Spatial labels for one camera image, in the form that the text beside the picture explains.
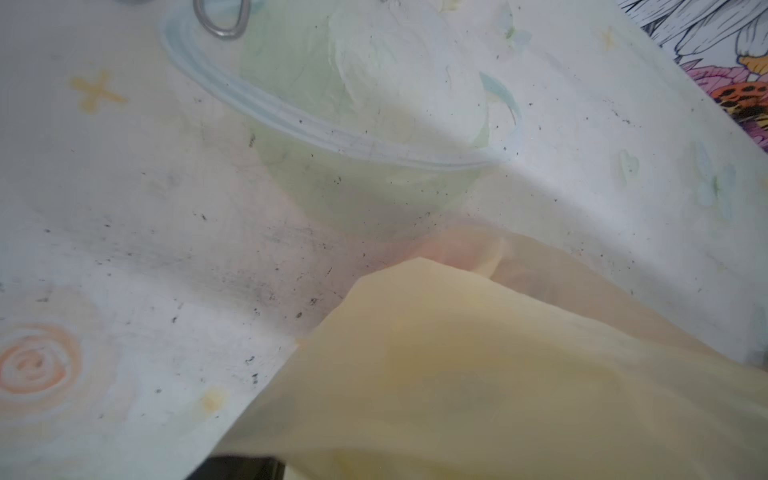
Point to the translucent yellowish plastic bag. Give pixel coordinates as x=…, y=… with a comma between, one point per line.
x=489, y=355

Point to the metal tongs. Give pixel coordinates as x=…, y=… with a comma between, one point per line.
x=223, y=19

